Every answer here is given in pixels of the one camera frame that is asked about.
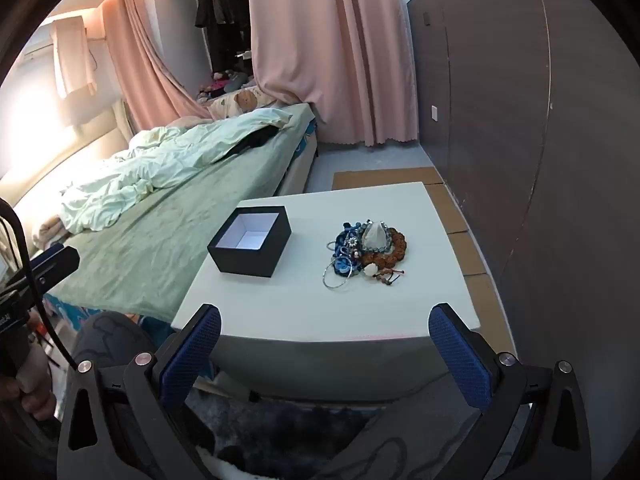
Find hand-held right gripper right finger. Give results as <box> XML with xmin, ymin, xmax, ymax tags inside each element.
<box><xmin>428</xmin><ymin>302</ymin><xmax>593</xmax><ymax>480</ymax></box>

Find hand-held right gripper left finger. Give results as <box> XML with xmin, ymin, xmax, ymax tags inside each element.
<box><xmin>56</xmin><ymin>302</ymin><xmax>223</xmax><ymax>480</ymax></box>

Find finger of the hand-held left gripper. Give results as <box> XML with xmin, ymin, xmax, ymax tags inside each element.
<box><xmin>27</xmin><ymin>244</ymin><xmax>81</xmax><ymax>293</ymax></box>

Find black gift box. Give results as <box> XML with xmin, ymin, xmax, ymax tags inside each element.
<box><xmin>207</xmin><ymin>205</ymin><xmax>292</xmax><ymax>278</ymax></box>

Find brown seed bead bracelet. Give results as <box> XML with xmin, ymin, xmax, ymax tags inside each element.
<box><xmin>361</xmin><ymin>227</ymin><xmax>408</xmax><ymax>267</ymax></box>

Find pile of mixed jewelry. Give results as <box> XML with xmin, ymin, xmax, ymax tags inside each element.
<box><xmin>321</xmin><ymin>219</ymin><xmax>408</xmax><ymax>291</ymax></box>

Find person's left hand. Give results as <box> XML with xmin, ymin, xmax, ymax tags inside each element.
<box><xmin>0</xmin><ymin>349</ymin><xmax>56</xmax><ymax>421</ymax></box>

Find bed with green sheet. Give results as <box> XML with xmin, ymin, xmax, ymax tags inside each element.
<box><xmin>0</xmin><ymin>102</ymin><xmax>321</xmax><ymax>326</ymax></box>

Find row of cardboard pieces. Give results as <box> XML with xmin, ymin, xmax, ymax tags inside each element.
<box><xmin>425</xmin><ymin>183</ymin><xmax>517</xmax><ymax>357</ymax></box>

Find beige padded headboard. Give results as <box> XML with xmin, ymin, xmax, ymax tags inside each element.
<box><xmin>0</xmin><ymin>100</ymin><xmax>132</xmax><ymax>196</ymax></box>

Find dark fluffy rug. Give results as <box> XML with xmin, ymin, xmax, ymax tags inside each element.
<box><xmin>185</xmin><ymin>390</ymin><xmax>383</xmax><ymax>480</ymax></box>

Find white low table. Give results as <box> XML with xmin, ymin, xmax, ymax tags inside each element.
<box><xmin>170</xmin><ymin>181</ymin><xmax>483</xmax><ymax>403</ymax></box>

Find pale green duvet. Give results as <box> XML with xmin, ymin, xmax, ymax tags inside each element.
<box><xmin>60</xmin><ymin>107</ymin><xmax>293</xmax><ymax>233</ymax></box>

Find flattened cardboard sheet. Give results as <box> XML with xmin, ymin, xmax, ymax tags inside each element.
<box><xmin>332</xmin><ymin>166</ymin><xmax>446</xmax><ymax>192</ymax></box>

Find white air conditioner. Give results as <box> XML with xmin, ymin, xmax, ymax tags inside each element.
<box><xmin>20</xmin><ymin>35</ymin><xmax>108</xmax><ymax>63</ymax></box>

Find gathered pink curtain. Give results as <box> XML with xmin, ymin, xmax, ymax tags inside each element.
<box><xmin>102</xmin><ymin>0</ymin><xmax>217</xmax><ymax>131</ymax></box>

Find dark cloth on bed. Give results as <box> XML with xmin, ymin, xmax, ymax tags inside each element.
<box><xmin>227</xmin><ymin>125</ymin><xmax>281</xmax><ymax>157</ymax></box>

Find printed pillow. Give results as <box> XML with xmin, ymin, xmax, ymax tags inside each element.
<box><xmin>207</xmin><ymin>87</ymin><xmax>277</xmax><ymax>119</ymax></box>

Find heap of stuffed toys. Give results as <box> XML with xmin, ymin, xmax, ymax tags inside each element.
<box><xmin>197</xmin><ymin>71</ymin><xmax>251</xmax><ymax>103</ymax></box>

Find hanging dark clothes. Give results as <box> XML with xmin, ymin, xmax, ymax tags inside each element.
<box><xmin>194</xmin><ymin>0</ymin><xmax>251</xmax><ymax>73</ymax></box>

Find wide pink curtain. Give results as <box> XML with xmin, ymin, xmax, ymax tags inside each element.
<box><xmin>248</xmin><ymin>0</ymin><xmax>418</xmax><ymax>147</ymax></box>

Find black cable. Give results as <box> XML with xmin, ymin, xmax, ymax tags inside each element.
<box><xmin>0</xmin><ymin>199</ymin><xmax>79</xmax><ymax>372</ymax></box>

